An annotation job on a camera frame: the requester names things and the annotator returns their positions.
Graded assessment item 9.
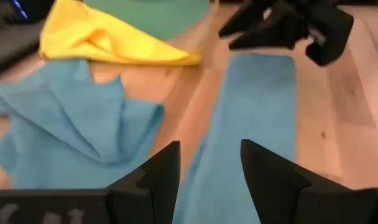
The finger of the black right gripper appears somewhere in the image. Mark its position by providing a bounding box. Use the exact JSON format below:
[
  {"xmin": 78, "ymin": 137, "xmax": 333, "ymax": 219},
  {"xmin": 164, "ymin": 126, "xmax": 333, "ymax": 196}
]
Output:
[
  {"xmin": 228, "ymin": 12, "xmax": 310, "ymax": 50},
  {"xmin": 218, "ymin": 0, "xmax": 284, "ymax": 37}
]

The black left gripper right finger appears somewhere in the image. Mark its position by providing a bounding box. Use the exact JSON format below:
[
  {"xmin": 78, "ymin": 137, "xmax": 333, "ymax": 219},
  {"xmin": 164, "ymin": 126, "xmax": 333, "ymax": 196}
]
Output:
[{"xmin": 240, "ymin": 138, "xmax": 359, "ymax": 224}]

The blue microfiber towel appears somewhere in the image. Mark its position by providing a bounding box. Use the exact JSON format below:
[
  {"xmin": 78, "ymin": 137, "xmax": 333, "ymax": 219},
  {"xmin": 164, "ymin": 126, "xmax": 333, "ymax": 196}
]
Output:
[
  {"xmin": 172, "ymin": 52, "xmax": 298, "ymax": 224},
  {"xmin": 0, "ymin": 58, "xmax": 166, "ymax": 191}
]

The yellow microfiber towel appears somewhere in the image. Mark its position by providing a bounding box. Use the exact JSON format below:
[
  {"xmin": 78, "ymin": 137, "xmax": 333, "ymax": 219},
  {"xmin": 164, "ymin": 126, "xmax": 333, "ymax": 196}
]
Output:
[{"xmin": 39, "ymin": 0, "xmax": 203, "ymax": 67}]

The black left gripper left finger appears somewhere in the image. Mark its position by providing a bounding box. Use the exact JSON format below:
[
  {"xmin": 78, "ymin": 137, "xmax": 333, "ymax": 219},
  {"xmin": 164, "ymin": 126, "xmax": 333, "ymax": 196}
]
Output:
[{"xmin": 104, "ymin": 140, "xmax": 182, "ymax": 224}]

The teal translucent plastic bin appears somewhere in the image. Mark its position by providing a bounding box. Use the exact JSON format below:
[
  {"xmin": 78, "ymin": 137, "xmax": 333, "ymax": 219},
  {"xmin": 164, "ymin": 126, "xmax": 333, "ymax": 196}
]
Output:
[{"xmin": 82, "ymin": 0, "xmax": 210, "ymax": 41}]

